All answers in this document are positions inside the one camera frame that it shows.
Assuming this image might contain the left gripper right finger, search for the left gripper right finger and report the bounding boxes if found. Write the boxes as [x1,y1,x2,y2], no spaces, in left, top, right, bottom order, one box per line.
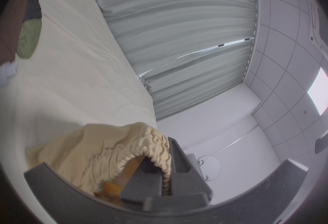
[168,136,214,205]

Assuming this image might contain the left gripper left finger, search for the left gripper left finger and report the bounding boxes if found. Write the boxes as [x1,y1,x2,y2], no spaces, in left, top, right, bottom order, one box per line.
[120,156,164,207]

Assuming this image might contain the tan shorts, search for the tan shorts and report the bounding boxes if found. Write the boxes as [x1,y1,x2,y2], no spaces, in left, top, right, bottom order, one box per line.
[26,122,172,200]

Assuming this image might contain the bed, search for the bed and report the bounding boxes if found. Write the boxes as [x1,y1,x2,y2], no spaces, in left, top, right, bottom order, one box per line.
[0,0,159,176]

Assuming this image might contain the grey-green curtain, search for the grey-green curtain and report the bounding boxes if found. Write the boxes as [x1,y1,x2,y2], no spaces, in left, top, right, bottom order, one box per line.
[140,39,254,120]
[91,0,258,85]

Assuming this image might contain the ceiling light panel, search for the ceiling light panel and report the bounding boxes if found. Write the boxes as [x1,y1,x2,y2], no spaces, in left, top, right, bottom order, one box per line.
[307,67,328,116]

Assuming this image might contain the white garment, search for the white garment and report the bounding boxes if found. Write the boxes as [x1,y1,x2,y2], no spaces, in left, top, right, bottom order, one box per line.
[0,60,20,85]

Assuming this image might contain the olive green garment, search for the olive green garment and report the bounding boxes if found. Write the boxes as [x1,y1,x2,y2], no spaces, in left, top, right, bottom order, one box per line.
[16,16,42,60]

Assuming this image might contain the ceiling air conditioner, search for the ceiling air conditioner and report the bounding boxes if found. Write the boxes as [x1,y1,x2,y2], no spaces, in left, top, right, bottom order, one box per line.
[309,0,328,49]

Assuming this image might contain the brown shorts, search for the brown shorts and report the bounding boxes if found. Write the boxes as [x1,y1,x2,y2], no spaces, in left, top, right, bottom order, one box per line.
[0,0,29,64]

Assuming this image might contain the black garment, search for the black garment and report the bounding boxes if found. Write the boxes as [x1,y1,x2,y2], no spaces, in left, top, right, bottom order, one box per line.
[24,0,42,23]

